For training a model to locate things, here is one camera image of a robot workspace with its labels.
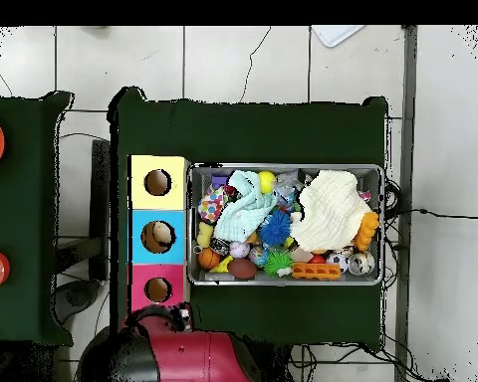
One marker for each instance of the blue spiky toy with face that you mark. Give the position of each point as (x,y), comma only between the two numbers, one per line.
(274,229)

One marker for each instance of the cream ribbed cloth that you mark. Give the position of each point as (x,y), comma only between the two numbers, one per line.
(330,211)

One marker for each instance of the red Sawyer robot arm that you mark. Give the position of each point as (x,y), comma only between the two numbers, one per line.
(195,358)

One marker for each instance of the wooden box with three holes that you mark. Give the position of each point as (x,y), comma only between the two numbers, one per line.
(175,274)

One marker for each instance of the shallow clear mesh bin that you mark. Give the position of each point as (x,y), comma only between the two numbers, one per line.
(366,179)

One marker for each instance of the mint ribbed cloth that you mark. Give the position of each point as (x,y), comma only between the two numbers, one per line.
(243,215)

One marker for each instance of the plain yellow ball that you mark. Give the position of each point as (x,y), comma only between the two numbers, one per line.
(267,181)

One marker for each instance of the small orange basketball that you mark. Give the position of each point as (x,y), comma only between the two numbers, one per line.
(209,258)

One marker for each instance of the small brown football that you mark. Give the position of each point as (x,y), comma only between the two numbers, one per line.
(242,268)

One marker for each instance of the green spiky ball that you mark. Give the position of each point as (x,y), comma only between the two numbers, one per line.
(278,262)

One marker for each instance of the long orange block with holes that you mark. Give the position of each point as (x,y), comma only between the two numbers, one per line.
(316,271)

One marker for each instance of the small soccer ball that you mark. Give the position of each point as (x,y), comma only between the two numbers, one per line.
(337,262)

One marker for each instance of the orange plastic toy piece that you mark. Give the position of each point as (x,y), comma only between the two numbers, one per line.
(366,230)

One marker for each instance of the black upright panel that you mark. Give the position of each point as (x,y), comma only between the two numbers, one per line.
(100,199)

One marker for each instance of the white tray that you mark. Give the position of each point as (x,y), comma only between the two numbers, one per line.
(334,34)

